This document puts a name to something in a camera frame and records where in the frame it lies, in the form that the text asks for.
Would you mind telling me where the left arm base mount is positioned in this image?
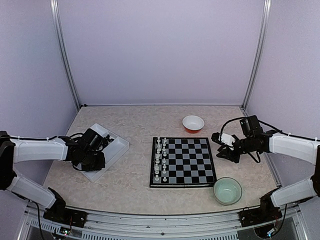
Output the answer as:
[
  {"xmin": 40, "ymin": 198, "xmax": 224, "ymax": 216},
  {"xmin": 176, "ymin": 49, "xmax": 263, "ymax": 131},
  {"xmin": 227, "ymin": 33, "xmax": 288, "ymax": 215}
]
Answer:
[{"xmin": 43, "ymin": 204, "xmax": 88, "ymax": 228}]

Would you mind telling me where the white plastic compartment tray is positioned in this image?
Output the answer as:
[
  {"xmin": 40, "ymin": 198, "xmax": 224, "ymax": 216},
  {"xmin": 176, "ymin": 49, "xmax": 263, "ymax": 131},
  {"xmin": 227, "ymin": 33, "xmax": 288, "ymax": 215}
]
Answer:
[{"xmin": 81, "ymin": 123, "xmax": 130, "ymax": 183}]

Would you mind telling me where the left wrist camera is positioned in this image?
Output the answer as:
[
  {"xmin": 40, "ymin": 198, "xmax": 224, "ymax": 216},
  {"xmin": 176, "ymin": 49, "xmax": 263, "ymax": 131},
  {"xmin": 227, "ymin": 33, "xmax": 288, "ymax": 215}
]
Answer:
[{"xmin": 79, "ymin": 128, "xmax": 103, "ymax": 151}]

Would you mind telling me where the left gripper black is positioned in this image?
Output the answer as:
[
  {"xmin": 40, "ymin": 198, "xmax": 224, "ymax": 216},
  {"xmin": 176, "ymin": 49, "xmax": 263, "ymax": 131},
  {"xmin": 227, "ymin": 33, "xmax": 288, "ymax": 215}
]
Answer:
[{"xmin": 80, "ymin": 151, "xmax": 106, "ymax": 172}]

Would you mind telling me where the right aluminium frame post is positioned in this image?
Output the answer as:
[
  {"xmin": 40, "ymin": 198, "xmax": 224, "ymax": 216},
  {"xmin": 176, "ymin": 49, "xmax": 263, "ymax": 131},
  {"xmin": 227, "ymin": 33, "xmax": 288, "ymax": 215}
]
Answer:
[{"xmin": 241, "ymin": 0, "xmax": 272, "ymax": 113}]

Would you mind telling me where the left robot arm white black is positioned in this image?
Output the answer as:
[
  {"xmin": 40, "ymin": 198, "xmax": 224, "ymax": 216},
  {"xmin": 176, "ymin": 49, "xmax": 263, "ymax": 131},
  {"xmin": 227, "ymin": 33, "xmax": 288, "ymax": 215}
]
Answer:
[{"xmin": 0, "ymin": 128, "xmax": 109, "ymax": 223}]

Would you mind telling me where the green glass bowl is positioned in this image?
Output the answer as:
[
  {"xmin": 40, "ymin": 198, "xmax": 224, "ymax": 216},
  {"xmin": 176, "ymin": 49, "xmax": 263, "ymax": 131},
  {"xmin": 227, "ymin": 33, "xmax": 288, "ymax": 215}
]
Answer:
[{"xmin": 213, "ymin": 177, "xmax": 243, "ymax": 206}]

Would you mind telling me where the black chess pieces heap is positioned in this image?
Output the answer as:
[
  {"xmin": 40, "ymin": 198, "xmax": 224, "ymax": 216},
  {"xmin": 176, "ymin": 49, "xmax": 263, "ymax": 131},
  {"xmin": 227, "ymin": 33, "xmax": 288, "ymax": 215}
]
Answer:
[{"xmin": 101, "ymin": 134, "xmax": 115, "ymax": 148}]

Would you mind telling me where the black white chessboard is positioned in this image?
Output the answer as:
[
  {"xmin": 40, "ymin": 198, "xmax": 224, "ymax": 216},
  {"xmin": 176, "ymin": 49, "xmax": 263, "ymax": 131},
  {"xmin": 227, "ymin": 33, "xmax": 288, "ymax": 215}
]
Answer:
[{"xmin": 149, "ymin": 137, "xmax": 217, "ymax": 188}]

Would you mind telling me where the red white bowl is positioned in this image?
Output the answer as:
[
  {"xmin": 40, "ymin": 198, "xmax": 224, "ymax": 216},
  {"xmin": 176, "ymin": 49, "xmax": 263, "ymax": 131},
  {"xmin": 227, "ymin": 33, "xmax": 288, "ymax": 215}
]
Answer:
[{"xmin": 182, "ymin": 115, "xmax": 205, "ymax": 134}]

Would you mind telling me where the aluminium frame post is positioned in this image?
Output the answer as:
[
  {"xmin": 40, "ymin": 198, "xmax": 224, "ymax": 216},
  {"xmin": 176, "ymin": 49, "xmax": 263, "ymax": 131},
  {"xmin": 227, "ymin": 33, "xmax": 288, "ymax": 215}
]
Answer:
[
  {"xmin": 241, "ymin": 0, "xmax": 272, "ymax": 113},
  {"xmin": 50, "ymin": 0, "xmax": 82, "ymax": 111}
]

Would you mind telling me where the left aluminium frame post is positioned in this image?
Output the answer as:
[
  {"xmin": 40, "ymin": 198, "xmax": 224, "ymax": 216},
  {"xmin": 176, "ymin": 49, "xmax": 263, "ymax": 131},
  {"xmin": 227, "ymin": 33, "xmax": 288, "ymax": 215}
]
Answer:
[{"xmin": 50, "ymin": 0, "xmax": 82, "ymax": 111}]

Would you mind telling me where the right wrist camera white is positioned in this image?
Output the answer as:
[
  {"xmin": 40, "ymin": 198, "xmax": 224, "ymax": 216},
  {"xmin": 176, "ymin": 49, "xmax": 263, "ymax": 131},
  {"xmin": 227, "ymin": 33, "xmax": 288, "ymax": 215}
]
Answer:
[{"xmin": 211, "ymin": 132, "xmax": 236, "ymax": 148}]

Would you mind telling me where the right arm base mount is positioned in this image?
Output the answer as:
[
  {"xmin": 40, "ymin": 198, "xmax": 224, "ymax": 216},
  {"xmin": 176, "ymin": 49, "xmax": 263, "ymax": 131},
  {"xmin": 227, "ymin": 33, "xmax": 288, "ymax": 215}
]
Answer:
[{"xmin": 238, "ymin": 204, "xmax": 283, "ymax": 227}]

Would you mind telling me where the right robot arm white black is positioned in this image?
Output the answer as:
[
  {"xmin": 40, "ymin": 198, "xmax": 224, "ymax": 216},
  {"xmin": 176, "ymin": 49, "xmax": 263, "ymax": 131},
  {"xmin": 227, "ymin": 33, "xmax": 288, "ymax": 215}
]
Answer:
[{"xmin": 211, "ymin": 115, "xmax": 320, "ymax": 222}]

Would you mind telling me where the front aluminium rail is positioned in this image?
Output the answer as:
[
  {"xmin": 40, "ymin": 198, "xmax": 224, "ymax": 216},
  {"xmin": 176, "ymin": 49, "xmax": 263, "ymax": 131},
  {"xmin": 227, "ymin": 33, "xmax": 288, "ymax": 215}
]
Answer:
[{"xmin": 15, "ymin": 202, "xmax": 308, "ymax": 240}]

